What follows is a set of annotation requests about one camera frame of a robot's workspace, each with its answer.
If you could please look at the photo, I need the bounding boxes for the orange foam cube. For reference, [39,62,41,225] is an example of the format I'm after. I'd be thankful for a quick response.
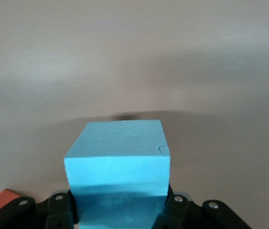
[0,188,22,213]

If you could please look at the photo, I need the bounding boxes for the blue foam cube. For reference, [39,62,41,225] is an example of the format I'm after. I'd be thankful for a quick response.
[64,119,171,229]

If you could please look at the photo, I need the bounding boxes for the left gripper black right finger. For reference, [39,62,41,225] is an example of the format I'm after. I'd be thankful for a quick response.
[152,185,192,229]

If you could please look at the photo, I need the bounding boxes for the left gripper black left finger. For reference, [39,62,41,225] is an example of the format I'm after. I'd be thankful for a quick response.
[45,189,79,229]

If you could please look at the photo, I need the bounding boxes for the brown table cover sheet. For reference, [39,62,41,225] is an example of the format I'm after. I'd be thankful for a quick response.
[0,0,269,229]

